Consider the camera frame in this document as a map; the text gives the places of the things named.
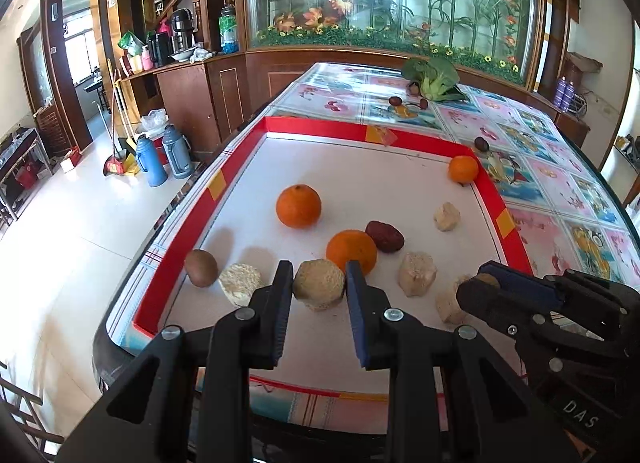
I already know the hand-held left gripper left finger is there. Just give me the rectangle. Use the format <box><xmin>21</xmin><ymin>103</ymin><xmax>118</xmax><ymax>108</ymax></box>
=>
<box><xmin>57</xmin><ymin>259</ymin><xmax>295</xmax><ymax>463</ymax></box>

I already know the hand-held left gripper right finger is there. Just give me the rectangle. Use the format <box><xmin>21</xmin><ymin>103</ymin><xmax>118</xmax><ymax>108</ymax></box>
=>
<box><xmin>345</xmin><ymin>259</ymin><xmax>586</xmax><ymax>463</ymax></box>

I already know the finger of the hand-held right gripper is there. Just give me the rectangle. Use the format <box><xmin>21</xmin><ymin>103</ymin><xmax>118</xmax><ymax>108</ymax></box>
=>
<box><xmin>456</xmin><ymin>275</ymin><xmax>626</xmax><ymax>384</ymax></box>
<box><xmin>476</xmin><ymin>260</ymin><xmax>640</xmax><ymax>339</ymax></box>

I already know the orange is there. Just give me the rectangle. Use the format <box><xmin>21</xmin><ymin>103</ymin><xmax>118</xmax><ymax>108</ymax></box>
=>
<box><xmin>326</xmin><ymin>229</ymin><xmax>378</xmax><ymax>276</ymax></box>
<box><xmin>448</xmin><ymin>155</ymin><xmax>480</xmax><ymax>186</ymax></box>
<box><xmin>276</xmin><ymin>184</ymin><xmax>322</xmax><ymax>230</ymax></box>

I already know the brown kiwi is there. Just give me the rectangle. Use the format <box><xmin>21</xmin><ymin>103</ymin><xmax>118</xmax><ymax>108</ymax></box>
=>
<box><xmin>184</xmin><ymin>249</ymin><xmax>219</xmax><ymax>289</ymax></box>

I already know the red-rimmed white tray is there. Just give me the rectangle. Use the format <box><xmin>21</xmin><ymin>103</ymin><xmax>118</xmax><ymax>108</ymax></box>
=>
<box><xmin>131</xmin><ymin>115</ymin><xmax>535</xmax><ymax>401</ymax></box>

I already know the printed tablecloth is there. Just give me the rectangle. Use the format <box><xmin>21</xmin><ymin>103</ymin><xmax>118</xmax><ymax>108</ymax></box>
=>
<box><xmin>107</xmin><ymin>62</ymin><xmax>640</xmax><ymax>439</ymax></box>

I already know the dark dining table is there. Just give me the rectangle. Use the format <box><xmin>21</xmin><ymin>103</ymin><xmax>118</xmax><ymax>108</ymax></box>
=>
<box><xmin>92</xmin><ymin>60</ymin><xmax>640</xmax><ymax>463</ymax></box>

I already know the grey thermos flask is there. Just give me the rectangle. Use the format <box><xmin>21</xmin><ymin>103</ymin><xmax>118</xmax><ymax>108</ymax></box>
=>
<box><xmin>161</xmin><ymin>124</ymin><xmax>194</xmax><ymax>180</ymax></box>

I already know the blue thermos flask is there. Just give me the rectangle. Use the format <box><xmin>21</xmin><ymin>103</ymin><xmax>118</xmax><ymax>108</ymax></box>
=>
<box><xmin>136</xmin><ymin>134</ymin><xmax>168</xmax><ymax>188</ymax></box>

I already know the red broom and dustpan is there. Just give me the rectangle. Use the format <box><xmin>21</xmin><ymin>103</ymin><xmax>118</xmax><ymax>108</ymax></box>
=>
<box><xmin>106</xmin><ymin>58</ymin><xmax>141</xmax><ymax>176</ymax></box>

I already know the wooden cabinet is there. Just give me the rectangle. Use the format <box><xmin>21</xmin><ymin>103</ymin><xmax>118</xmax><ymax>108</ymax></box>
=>
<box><xmin>115</xmin><ymin>50</ymin><xmax>311</xmax><ymax>158</ymax></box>

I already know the green leafy vegetable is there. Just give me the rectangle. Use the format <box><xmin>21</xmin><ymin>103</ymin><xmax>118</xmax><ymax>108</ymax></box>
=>
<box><xmin>401</xmin><ymin>57</ymin><xmax>471</xmax><ymax>104</ymax></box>

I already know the white plastic bag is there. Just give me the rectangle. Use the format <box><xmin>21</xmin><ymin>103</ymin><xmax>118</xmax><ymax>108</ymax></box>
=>
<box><xmin>140</xmin><ymin>109</ymin><xmax>168</xmax><ymax>136</ymax></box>

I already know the red cardboard box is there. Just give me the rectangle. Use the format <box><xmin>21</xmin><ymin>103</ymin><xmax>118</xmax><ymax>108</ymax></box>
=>
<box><xmin>61</xmin><ymin>147</ymin><xmax>83</xmax><ymax>174</ymax></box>

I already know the wooden chair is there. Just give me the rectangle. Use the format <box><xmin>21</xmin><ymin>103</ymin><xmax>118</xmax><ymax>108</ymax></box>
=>
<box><xmin>0</xmin><ymin>360</ymin><xmax>66</xmax><ymax>454</ymax></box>

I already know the green plastic bottle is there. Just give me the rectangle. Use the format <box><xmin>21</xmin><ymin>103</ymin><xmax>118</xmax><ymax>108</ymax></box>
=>
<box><xmin>220</xmin><ymin>5</ymin><xmax>240</xmax><ymax>54</ymax></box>

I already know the red bag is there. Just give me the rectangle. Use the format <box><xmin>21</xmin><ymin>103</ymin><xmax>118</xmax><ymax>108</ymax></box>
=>
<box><xmin>15</xmin><ymin>163</ymin><xmax>41</xmax><ymax>188</ymax></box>

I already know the black kettle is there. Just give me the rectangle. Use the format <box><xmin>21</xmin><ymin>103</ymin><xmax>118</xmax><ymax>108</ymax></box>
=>
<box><xmin>148</xmin><ymin>32</ymin><xmax>173</xmax><ymax>68</ymax></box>

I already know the steel thermos jug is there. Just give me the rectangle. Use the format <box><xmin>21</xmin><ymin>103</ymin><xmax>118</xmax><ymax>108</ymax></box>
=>
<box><xmin>171</xmin><ymin>9</ymin><xmax>194</xmax><ymax>51</ymax></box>

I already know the metal side table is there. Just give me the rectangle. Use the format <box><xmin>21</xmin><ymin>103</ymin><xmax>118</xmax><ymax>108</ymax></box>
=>
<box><xmin>0</xmin><ymin>128</ymin><xmax>53</xmax><ymax>224</ymax></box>

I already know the green packet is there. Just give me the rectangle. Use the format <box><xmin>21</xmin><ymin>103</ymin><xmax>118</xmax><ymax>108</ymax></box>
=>
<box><xmin>118</xmin><ymin>31</ymin><xmax>143</xmax><ymax>56</ymax></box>

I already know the wooden door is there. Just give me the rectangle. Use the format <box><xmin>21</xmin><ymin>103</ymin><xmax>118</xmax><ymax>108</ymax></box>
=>
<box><xmin>42</xmin><ymin>0</ymin><xmax>93</xmax><ymax>148</ymax></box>

